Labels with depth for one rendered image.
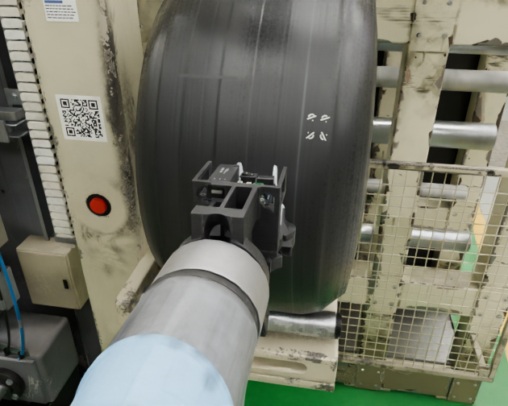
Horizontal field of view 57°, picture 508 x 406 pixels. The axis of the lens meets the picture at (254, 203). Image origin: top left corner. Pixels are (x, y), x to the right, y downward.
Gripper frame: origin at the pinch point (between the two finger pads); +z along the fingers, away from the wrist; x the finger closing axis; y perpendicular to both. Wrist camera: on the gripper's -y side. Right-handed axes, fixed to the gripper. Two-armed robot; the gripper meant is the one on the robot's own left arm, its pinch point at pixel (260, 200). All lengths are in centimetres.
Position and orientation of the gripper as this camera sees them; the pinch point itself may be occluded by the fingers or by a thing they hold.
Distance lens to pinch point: 51.5
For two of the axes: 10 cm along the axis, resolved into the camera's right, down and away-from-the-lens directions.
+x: -9.9, -0.9, 1.5
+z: 1.7, -3.9, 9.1
